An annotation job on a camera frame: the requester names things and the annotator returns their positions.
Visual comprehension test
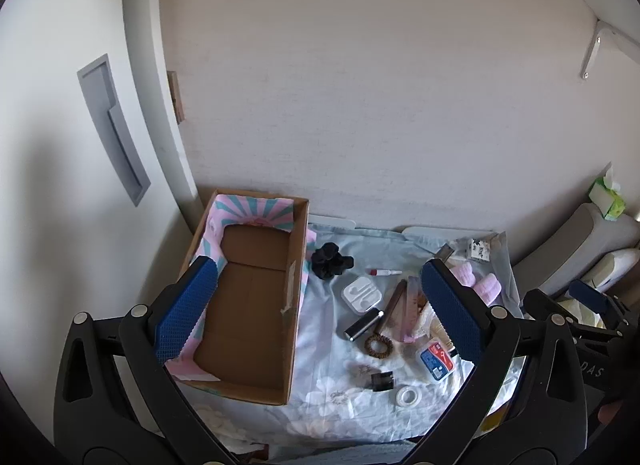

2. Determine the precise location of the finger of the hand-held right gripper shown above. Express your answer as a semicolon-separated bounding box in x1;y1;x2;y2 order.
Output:
523;288;557;322
569;279;632;331

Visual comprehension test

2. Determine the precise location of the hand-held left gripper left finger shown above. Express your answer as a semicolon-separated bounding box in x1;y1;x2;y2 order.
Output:
54;255;236;465

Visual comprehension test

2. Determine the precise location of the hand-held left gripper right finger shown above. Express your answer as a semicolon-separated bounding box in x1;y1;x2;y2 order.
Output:
400;260;589;465

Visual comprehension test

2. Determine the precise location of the clear floral packet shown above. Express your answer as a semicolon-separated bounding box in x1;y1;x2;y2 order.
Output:
392;276;433;343

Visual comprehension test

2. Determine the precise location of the cardboard box with pink lining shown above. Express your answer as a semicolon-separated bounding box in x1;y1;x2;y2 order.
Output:
165;188;311;406

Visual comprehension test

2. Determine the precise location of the small black and white box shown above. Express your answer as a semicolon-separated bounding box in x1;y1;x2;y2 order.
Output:
466;237;493;262

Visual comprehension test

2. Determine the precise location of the black scrunchie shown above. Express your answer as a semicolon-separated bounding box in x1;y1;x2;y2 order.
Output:
311;242;355;280

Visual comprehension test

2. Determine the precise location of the person's right hand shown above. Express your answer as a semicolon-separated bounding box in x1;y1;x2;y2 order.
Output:
598;402;624;427

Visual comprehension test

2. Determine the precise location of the beige striped comb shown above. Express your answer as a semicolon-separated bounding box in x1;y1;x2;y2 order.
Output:
417;307;457;353

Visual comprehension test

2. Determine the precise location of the cream plastic bag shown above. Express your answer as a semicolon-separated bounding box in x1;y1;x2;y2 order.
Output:
556;297;608;330

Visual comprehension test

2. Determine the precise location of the white pillow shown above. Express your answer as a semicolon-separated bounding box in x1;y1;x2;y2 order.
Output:
580;247;640;293

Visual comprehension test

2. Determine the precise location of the grey cushion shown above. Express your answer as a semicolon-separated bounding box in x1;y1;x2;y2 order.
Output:
512;202;640;298

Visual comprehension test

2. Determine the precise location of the red blue small packet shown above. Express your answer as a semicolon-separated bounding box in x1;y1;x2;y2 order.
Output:
416;342;460;383

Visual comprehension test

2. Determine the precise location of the silver foil packet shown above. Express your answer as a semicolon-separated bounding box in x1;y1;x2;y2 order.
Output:
432;240;468;262

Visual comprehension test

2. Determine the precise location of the black cylinder tube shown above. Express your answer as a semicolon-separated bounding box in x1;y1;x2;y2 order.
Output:
344;310;385;342

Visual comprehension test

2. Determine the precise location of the white earphone case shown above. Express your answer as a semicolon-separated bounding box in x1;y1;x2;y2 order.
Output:
341;276;383;316

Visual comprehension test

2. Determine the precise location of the green tissue box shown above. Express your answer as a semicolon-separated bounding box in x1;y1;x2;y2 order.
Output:
587;165;627;221

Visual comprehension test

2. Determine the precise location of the light blue floral sheet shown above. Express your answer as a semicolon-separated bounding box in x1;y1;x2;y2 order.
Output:
190;225;527;451

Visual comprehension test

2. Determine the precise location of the brown spiral hair tie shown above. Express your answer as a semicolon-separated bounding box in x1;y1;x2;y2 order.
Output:
364;334;396;360

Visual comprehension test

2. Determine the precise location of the grey recessed door handle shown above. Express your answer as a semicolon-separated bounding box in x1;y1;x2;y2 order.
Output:
76;54;152;207

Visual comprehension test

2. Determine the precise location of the small wooden wall block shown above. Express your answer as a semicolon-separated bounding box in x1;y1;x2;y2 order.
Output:
166;70;186;125

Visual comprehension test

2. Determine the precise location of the white wall bracket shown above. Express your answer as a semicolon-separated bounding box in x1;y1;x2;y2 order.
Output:
580;18;640;80

